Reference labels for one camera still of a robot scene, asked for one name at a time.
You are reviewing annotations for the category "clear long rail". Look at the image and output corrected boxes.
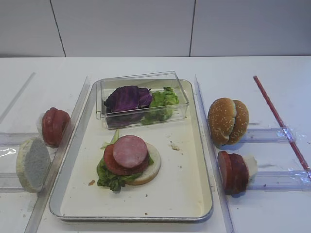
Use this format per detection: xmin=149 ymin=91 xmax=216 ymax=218
xmin=194 ymin=75 xmax=235 ymax=233
xmin=24 ymin=77 xmax=90 ymax=233

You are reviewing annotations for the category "sesame bun half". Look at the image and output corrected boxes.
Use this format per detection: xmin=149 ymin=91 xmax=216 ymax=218
xmin=207 ymin=98 xmax=237 ymax=145
xmin=227 ymin=100 xmax=249 ymax=145

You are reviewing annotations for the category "sesame bun front half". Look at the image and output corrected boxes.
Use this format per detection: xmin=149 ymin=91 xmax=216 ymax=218
xmin=207 ymin=98 xmax=237 ymax=145

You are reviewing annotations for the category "front brown meat patty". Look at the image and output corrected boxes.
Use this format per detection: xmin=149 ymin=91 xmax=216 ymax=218
xmin=217 ymin=151 xmax=233 ymax=194

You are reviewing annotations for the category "white bread slice left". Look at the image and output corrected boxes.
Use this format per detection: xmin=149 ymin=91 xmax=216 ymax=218
xmin=16 ymin=137 xmax=51 ymax=193

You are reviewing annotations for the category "white pusher block lower right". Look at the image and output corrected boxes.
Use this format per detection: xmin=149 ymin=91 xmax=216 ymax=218
xmin=243 ymin=155 xmax=258 ymax=183

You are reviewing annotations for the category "clear rail upper right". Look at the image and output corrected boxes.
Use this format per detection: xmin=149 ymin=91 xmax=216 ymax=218
xmin=240 ymin=127 xmax=296 ymax=143

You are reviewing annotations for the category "pink ham slice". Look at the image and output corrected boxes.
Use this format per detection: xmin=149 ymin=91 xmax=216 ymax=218
xmin=113 ymin=135 xmax=148 ymax=168

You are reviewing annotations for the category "rear brown meat patty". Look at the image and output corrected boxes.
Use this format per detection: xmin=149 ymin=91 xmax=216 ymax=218
xmin=230 ymin=153 xmax=249 ymax=195

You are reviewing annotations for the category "clear rail lower right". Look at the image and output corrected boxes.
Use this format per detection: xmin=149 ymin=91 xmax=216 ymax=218
xmin=247 ymin=170 xmax=311 ymax=191

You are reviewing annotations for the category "green lettuce in container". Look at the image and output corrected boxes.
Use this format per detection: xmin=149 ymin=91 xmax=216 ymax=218
xmin=141 ymin=87 xmax=179 ymax=125

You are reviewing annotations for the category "white bottom bun slice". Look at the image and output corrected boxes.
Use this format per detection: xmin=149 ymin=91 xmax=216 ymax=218
xmin=126 ymin=143 xmax=161 ymax=185

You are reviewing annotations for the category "red plastic strip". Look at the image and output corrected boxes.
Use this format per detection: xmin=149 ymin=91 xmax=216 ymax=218
xmin=253 ymin=76 xmax=311 ymax=173

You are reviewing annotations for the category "metal baking tray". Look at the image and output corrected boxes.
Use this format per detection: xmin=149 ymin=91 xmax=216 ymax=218
xmin=49 ymin=80 xmax=213 ymax=222

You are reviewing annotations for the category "brown meat patty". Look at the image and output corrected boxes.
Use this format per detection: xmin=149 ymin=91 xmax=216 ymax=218
xmin=230 ymin=153 xmax=249 ymax=195
xmin=217 ymin=151 xmax=233 ymax=194

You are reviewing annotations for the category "tomato slice on bun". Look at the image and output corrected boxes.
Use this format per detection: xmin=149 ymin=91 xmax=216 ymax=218
xmin=103 ymin=144 xmax=149 ymax=176

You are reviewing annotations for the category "clear plastic container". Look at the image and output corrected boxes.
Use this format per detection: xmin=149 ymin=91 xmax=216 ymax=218
xmin=96 ymin=71 xmax=189 ymax=130

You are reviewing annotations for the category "clear long rail right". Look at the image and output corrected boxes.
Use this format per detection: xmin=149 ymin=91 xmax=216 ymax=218
xmin=194 ymin=75 xmax=235 ymax=233

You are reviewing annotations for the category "purple cabbage leaf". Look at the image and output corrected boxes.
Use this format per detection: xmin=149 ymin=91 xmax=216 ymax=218
xmin=104 ymin=85 xmax=153 ymax=112

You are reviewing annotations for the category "sesame bun rear half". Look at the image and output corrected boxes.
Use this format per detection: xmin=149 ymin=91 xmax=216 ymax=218
xmin=227 ymin=100 xmax=249 ymax=145

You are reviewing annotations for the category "red tomato slices stack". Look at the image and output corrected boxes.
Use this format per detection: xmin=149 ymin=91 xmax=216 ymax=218
xmin=41 ymin=107 xmax=70 ymax=147

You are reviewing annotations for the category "clear long rail left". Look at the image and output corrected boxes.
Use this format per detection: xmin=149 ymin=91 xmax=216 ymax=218
xmin=24 ymin=77 xmax=90 ymax=233

